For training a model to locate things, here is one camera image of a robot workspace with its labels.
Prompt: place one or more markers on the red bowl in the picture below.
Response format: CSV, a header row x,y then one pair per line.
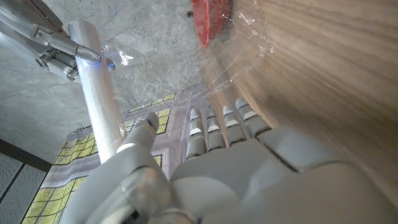
x,y
211,18

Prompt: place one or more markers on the cling film roll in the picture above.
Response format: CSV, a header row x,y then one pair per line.
x,y
99,102

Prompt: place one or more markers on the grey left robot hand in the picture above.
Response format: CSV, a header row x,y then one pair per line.
x,y
248,180

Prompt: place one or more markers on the printed window backdrop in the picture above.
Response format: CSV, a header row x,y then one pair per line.
x,y
77,155

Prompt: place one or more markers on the clear cling film sheet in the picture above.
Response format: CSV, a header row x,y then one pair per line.
x,y
161,46

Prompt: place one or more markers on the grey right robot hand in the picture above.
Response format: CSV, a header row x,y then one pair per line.
x,y
46,40

